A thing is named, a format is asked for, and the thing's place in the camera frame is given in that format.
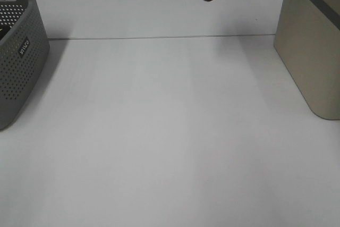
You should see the beige plastic storage bin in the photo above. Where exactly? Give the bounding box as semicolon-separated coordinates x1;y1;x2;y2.
274;0;339;120

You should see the grey perforated plastic basket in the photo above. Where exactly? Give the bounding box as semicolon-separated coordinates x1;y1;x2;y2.
1;0;50;130

